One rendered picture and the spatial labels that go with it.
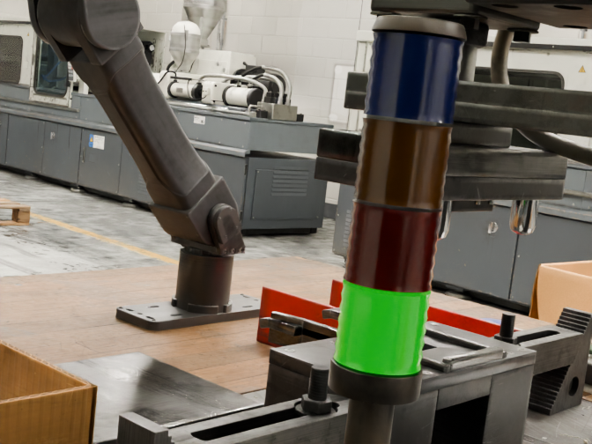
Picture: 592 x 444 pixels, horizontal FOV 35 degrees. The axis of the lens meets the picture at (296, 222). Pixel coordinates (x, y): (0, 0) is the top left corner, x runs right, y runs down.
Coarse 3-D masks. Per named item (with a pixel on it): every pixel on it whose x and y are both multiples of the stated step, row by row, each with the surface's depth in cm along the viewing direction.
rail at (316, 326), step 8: (304, 320) 74; (304, 328) 74; (312, 328) 73; (320, 328) 73; (328, 328) 72; (304, 336) 74; (312, 336) 73; (328, 336) 72; (336, 336) 72; (424, 360) 66; (432, 360) 66; (440, 368) 65; (448, 368) 65
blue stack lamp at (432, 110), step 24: (384, 48) 38; (408, 48) 37; (432, 48) 37; (456, 48) 38; (384, 72) 38; (408, 72) 38; (432, 72) 38; (456, 72) 38; (384, 96) 38; (408, 96) 38; (432, 96) 38; (456, 96) 39; (432, 120) 38
